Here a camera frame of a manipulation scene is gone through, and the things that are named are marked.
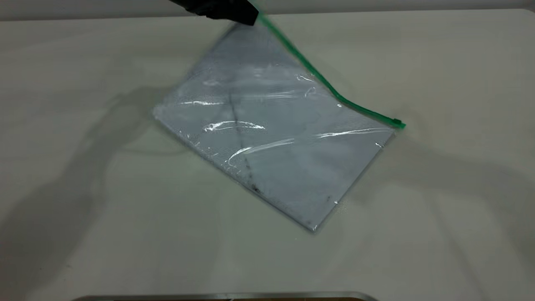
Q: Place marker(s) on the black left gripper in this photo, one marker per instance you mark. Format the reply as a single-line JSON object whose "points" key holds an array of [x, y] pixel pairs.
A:
{"points": [[186, 3]]}

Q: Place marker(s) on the silver metal rim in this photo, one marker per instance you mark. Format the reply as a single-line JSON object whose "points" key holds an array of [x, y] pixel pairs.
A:
{"points": [[225, 297]]}

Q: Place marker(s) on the clear zip bag green zipper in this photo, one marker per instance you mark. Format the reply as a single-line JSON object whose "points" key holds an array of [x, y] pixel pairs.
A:
{"points": [[276, 133]]}

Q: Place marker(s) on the green zipper slider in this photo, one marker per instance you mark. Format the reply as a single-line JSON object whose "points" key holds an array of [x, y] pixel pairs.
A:
{"points": [[398, 123]]}

